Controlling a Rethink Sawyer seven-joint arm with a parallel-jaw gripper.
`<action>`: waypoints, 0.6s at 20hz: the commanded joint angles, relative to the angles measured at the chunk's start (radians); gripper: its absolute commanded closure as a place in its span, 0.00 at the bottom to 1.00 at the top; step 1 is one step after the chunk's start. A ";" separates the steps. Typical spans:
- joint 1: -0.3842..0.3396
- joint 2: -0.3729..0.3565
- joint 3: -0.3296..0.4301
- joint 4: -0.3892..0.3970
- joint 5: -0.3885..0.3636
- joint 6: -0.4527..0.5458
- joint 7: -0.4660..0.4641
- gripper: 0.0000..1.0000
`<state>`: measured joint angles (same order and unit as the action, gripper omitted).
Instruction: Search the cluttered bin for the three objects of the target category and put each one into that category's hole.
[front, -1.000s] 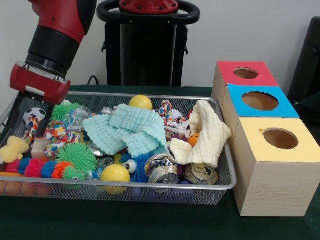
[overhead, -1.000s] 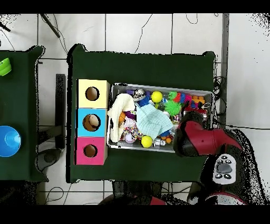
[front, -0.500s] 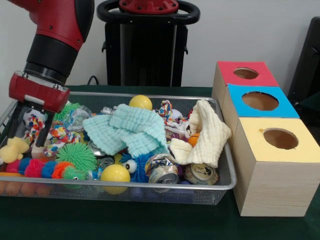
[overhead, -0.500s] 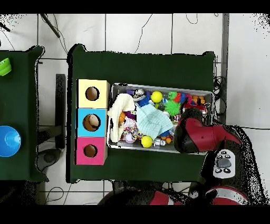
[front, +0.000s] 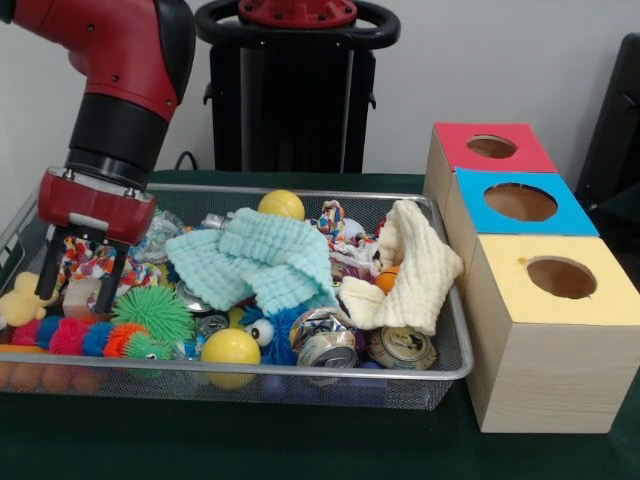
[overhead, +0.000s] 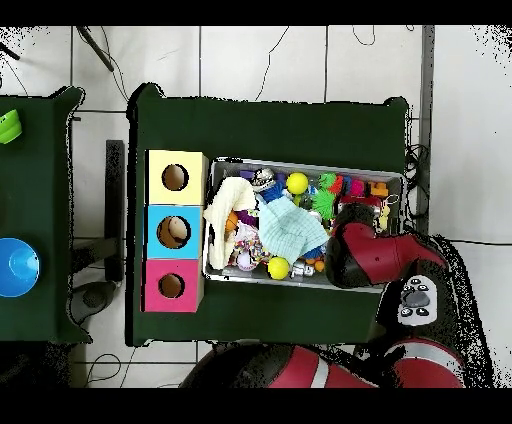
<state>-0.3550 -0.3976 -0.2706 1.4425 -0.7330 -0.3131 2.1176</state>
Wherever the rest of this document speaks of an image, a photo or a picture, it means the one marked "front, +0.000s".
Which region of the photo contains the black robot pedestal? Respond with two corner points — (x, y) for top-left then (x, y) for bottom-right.
(193, 0), (401, 174)

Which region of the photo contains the dark green table cloth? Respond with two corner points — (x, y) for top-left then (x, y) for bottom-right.
(0, 169), (640, 480)

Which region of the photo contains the cream knit cloth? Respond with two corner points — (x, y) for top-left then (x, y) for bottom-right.
(339, 199), (465, 337)

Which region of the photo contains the blue spiky eyed toy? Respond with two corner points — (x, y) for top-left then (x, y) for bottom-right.
(242, 304), (306, 366)

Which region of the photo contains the black upright panel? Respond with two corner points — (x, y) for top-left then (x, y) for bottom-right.
(574, 33), (640, 201)

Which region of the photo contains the green covered side table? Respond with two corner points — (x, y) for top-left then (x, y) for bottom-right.
(594, 180), (640, 216)

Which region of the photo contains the light blue knit cloth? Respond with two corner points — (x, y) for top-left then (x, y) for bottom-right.
(164, 207), (340, 319)

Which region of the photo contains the yellow ball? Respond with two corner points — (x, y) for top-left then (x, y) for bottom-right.
(200, 328), (263, 391)
(257, 189), (306, 222)

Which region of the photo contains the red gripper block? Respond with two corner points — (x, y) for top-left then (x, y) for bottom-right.
(34, 167), (159, 315)

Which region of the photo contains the black cable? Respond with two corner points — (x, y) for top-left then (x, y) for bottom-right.
(173, 148), (200, 173)

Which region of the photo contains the yellow sponge duck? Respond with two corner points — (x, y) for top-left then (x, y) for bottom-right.
(0, 272), (60, 326)

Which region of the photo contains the plain green spiky ball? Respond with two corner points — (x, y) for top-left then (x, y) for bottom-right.
(110, 285), (195, 341)

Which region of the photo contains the wooden box with three holes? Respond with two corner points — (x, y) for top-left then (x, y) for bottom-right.
(422, 121), (640, 434)

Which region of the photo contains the rainbow spiky caterpillar toy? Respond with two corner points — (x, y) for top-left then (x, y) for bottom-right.
(10, 315), (175, 361)

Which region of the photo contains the clear mesh bin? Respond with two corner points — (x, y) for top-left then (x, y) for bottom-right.
(0, 179), (474, 411)

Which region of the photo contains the blue white crushed can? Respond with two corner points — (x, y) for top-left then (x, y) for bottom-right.
(289, 307), (359, 371)

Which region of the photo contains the silver crushed can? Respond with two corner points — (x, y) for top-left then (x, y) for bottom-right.
(368, 324), (439, 371)

